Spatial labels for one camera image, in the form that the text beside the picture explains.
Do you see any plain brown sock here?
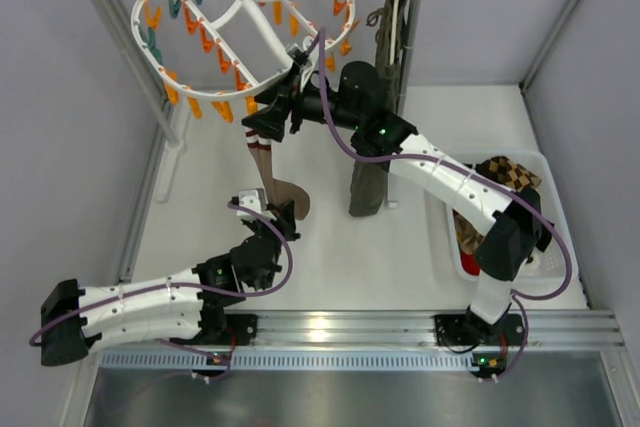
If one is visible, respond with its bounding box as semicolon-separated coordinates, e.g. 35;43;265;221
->
244;127;311;221

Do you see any large yellow brown argyle sock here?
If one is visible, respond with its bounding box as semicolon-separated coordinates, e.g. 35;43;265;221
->
475;156;542;192

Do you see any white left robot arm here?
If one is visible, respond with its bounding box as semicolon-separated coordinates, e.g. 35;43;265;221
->
29;197;300;367

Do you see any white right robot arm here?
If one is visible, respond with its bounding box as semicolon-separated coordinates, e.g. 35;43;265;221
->
242;61;552;344

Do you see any white oval clip hanger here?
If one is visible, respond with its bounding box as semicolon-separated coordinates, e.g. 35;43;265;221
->
130;0;359;109

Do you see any pile of colourful socks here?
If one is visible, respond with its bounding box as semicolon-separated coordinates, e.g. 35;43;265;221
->
449;156;546;279

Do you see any olive green hanging garment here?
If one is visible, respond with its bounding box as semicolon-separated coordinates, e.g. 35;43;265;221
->
348;0;407;218

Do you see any white plastic basket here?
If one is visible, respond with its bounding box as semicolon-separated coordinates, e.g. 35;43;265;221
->
446;148;579;291

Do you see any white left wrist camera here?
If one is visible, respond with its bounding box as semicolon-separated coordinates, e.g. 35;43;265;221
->
235;188;268;219

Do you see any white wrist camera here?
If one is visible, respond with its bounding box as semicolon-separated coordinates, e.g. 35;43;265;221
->
285;44;314;85
235;188;268;219

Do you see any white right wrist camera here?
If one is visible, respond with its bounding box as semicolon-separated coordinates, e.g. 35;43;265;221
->
285;44;314;85

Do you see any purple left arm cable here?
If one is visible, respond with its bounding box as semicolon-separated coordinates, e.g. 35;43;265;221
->
28;200;294;347

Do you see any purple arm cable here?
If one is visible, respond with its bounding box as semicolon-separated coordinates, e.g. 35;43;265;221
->
303;27;571;301
28;200;294;347

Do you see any white slotted cable duct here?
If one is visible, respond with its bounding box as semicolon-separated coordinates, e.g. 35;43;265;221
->
100;349;501;373

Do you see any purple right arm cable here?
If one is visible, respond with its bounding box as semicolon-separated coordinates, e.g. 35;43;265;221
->
303;27;571;301

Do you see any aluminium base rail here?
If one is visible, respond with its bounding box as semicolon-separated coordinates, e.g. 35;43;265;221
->
82;309;621;348

